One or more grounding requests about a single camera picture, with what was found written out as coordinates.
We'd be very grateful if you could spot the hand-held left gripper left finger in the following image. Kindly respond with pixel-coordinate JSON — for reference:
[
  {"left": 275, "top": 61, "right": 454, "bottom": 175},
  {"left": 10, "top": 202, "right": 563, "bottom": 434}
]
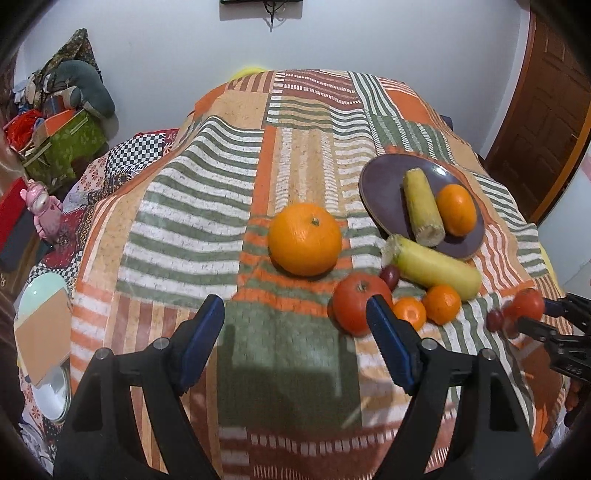
[{"left": 53, "top": 294, "right": 225, "bottom": 480}]

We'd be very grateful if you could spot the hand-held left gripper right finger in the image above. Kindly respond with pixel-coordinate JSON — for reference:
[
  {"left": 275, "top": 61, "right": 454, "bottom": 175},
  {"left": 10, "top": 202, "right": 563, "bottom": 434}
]
[{"left": 366, "top": 294, "right": 539, "bottom": 480}]

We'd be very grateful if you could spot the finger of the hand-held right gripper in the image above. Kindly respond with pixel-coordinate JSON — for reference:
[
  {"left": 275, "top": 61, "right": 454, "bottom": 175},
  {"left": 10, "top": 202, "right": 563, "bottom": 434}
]
[
  {"left": 517, "top": 318, "right": 591, "bottom": 379},
  {"left": 542, "top": 293, "right": 591, "bottom": 330}
]

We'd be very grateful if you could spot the small red tomato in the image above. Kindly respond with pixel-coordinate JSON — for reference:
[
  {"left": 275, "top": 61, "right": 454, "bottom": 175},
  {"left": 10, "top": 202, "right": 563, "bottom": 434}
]
[{"left": 502, "top": 288, "right": 546, "bottom": 339}]

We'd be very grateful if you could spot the purple plate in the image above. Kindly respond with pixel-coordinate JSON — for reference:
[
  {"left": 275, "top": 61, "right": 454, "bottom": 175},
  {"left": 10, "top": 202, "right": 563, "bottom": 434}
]
[{"left": 359, "top": 154, "right": 486, "bottom": 260}]

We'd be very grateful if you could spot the small mandarin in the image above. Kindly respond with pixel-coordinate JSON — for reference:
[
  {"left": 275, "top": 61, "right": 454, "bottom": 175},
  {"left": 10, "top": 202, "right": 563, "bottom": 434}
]
[
  {"left": 392, "top": 296, "right": 427, "bottom": 332},
  {"left": 422, "top": 284, "right": 462, "bottom": 325}
]

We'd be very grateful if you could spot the large red tomato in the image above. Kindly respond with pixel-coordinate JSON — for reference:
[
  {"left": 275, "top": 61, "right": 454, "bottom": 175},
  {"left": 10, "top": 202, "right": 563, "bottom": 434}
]
[{"left": 331, "top": 272, "right": 394, "bottom": 337}]

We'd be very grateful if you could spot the corn cob with husk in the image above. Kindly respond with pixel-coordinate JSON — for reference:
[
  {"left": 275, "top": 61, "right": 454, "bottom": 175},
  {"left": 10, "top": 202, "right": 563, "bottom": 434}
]
[{"left": 381, "top": 234, "right": 483, "bottom": 301}]

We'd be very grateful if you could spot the large orange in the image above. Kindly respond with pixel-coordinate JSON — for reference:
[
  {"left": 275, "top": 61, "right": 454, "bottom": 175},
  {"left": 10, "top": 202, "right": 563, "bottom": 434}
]
[{"left": 268, "top": 202, "right": 343, "bottom": 277}]

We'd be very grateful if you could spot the bare yellow corn cob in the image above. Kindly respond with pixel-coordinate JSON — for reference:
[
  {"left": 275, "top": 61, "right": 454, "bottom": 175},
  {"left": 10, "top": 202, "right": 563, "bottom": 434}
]
[{"left": 403, "top": 168, "right": 446, "bottom": 246}]

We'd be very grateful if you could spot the medium orange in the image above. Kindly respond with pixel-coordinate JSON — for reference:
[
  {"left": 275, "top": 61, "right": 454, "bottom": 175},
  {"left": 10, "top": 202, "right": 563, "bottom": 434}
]
[{"left": 436, "top": 184, "right": 477, "bottom": 237}]

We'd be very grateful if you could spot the striped patchwork tablecloth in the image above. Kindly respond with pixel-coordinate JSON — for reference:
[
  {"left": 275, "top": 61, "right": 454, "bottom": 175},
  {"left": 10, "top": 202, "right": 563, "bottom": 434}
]
[{"left": 69, "top": 69, "right": 570, "bottom": 477}]

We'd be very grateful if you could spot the glass lid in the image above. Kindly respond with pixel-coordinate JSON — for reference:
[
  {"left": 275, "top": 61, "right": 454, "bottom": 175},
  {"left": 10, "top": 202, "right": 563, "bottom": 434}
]
[{"left": 30, "top": 362, "right": 72, "bottom": 424}]

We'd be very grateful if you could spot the brown cardboard piece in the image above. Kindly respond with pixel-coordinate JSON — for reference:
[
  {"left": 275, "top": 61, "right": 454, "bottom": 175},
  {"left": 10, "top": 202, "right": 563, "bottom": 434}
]
[{"left": 14, "top": 288, "right": 74, "bottom": 387}]

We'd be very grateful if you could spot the wooden door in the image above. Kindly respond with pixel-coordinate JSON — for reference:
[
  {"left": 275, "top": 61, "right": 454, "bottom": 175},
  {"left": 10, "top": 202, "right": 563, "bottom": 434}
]
[{"left": 484, "top": 11, "right": 591, "bottom": 224}]

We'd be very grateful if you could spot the pink toy figure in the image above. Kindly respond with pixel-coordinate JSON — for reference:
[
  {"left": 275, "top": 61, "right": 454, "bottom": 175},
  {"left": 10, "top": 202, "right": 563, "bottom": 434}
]
[{"left": 21, "top": 180, "right": 63, "bottom": 240}]

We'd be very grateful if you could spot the checkered patterned bedsheet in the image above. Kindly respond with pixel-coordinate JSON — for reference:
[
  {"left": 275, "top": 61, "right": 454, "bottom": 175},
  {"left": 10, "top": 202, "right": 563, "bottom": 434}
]
[{"left": 18, "top": 129, "right": 183, "bottom": 462}]

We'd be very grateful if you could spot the red box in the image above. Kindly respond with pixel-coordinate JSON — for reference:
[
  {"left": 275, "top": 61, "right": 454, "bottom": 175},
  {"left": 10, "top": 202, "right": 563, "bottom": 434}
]
[{"left": 0, "top": 178, "right": 29, "bottom": 252}]

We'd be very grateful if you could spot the green patterned box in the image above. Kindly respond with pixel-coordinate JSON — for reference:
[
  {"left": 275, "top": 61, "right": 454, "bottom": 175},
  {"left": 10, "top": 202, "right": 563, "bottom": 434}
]
[{"left": 25, "top": 111, "right": 109, "bottom": 188}]

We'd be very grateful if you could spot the yellow object behind table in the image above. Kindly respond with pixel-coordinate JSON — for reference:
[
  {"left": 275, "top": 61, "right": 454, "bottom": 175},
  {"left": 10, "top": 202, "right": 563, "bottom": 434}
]
[{"left": 229, "top": 66, "right": 269, "bottom": 81}]

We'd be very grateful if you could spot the red plastic bag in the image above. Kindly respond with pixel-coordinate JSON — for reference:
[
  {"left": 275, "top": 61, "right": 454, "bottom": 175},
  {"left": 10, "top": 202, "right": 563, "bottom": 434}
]
[{"left": 4, "top": 110, "right": 47, "bottom": 151}]

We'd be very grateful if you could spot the grey plush pillow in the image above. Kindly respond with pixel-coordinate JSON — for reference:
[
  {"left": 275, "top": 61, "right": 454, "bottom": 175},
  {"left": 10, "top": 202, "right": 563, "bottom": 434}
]
[{"left": 53, "top": 61, "right": 116, "bottom": 118}]

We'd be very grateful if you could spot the black hanging cable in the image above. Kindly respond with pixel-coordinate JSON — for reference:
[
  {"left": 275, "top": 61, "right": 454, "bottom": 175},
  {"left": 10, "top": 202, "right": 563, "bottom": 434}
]
[{"left": 263, "top": 0, "right": 288, "bottom": 32}]

